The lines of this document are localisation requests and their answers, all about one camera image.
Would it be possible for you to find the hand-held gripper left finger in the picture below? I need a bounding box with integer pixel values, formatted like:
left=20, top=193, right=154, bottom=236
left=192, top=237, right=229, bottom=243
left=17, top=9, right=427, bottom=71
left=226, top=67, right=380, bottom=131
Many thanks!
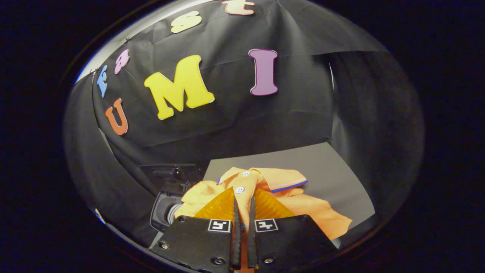
left=159, top=187, right=242, bottom=271

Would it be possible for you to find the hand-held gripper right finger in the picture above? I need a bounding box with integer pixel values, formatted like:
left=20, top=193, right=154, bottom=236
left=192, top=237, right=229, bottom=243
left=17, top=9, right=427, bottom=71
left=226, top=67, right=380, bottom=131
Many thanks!
left=248, top=188, right=338, bottom=270

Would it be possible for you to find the orange polo shirt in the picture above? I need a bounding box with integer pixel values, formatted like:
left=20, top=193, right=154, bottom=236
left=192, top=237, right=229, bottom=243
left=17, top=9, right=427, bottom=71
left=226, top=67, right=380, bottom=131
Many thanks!
left=174, top=167, right=353, bottom=273

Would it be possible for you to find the black backdrop cloth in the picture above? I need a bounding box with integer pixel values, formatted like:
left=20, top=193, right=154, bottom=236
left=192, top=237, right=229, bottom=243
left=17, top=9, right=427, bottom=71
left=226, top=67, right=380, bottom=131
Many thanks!
left=64, top=0, right=425, bottom=247

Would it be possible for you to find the beige cabinet with dark top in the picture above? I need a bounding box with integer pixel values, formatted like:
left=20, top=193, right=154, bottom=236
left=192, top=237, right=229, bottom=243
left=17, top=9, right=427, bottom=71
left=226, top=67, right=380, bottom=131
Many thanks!
left=203, top=142, right=375, bottom=249

